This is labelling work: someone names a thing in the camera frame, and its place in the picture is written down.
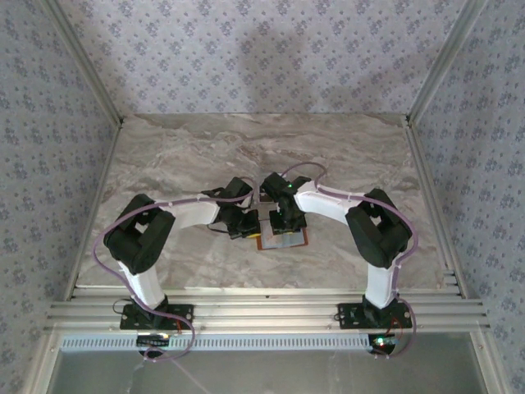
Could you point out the brown leather card holder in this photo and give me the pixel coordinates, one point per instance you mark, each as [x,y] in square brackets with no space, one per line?
[287,242]

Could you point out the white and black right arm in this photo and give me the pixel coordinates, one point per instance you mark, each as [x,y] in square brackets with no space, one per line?
[324,203]

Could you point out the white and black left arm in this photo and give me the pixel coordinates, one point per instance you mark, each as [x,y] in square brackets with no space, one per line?
[188,213]

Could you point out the metal sheet panel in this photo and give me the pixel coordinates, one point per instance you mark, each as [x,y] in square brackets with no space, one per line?
[287,373]

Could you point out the small circuit board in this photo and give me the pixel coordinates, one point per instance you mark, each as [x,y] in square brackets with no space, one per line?
[385,341]
[153,340]

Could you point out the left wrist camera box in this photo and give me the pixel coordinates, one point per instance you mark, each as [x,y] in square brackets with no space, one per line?
[238,188]

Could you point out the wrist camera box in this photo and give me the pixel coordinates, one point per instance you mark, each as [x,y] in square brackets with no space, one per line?
[238,188]
[274,184]

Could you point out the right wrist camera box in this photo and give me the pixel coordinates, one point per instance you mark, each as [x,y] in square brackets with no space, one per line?
[274,184]

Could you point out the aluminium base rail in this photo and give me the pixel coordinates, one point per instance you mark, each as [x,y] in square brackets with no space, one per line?
[262,312]

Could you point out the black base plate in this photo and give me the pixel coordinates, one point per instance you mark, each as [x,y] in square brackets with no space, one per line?
[352,316]
[180,316]

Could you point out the aluminium table edge rail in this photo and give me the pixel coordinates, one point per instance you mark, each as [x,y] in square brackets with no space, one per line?
[109,164]
[422,164]

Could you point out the aluminium frame post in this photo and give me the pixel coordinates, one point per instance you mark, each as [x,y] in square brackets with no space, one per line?
[444,61]
[89,61]

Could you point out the aluminium frame leg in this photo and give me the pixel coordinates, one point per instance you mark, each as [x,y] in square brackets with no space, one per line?
[486,361]
[43,361]

